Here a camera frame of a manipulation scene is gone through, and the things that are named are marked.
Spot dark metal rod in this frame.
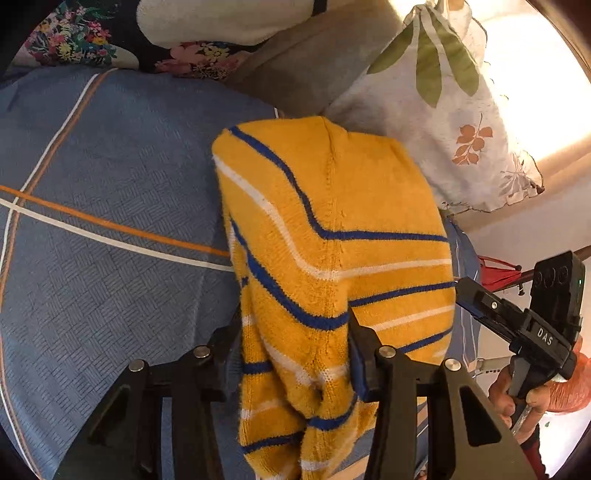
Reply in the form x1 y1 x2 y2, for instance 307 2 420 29
480 244 591 294

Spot beige cushion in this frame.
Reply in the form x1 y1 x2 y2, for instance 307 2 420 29
222 0 411 118

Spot yellow striped knit sweater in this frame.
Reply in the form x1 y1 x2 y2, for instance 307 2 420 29
211 115 459 480

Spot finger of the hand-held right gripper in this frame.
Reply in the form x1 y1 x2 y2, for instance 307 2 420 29
455 276 528 325
458 301 517 344

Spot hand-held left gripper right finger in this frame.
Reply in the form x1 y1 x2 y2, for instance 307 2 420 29
346 307 539 480

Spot blue patterned bed sheet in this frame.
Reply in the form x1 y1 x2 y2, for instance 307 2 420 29
0 65 481 480

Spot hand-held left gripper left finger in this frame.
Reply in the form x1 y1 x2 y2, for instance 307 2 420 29
54 323 243 480

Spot white leaf print pillow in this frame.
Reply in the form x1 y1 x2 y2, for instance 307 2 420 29
323 2 546 214

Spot orange plastic bag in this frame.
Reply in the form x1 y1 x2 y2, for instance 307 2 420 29
547 350 591 416

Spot person's right hand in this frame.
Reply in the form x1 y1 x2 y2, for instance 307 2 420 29
488 357 552 445

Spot black and white floral pillow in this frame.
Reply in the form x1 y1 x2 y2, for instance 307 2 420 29
21 0 324 81

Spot person's right forearm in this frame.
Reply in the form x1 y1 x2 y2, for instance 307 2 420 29
519 425 551 480

